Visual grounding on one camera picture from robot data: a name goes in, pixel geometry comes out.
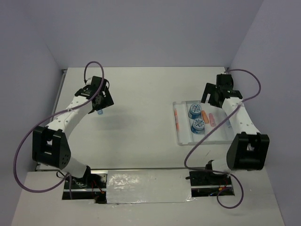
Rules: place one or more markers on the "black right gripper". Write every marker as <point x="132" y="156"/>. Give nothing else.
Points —
<point x="210" y="88"/>

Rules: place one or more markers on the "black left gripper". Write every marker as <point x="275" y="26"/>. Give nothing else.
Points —
<point x="107" y="101"/>

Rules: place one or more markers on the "blue paint jar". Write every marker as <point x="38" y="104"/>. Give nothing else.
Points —
<point x="194" y="111"/>
<point x="198" y="126"/>

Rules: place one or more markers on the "orange highlighter cap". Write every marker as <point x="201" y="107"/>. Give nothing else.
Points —
<point x="205" y="117"/>

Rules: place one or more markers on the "pink highlighter cap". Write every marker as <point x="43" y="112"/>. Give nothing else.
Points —
<point x="212" y="120"/>

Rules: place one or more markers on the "clear blue spray bottle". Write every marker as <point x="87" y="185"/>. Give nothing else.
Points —
<point x="228" y="123"/>

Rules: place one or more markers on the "orange highlighter pen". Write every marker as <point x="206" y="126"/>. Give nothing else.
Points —
<point x="176" y="120"/>

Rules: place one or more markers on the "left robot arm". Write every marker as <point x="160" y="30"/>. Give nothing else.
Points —
<point x="50" y="143"/>

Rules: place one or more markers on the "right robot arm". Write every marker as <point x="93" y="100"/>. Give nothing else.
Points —
<point x="249" y="147"/>

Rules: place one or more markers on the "clear plastic organizer tray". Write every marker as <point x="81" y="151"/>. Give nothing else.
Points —
<point x="223" y="135"/>

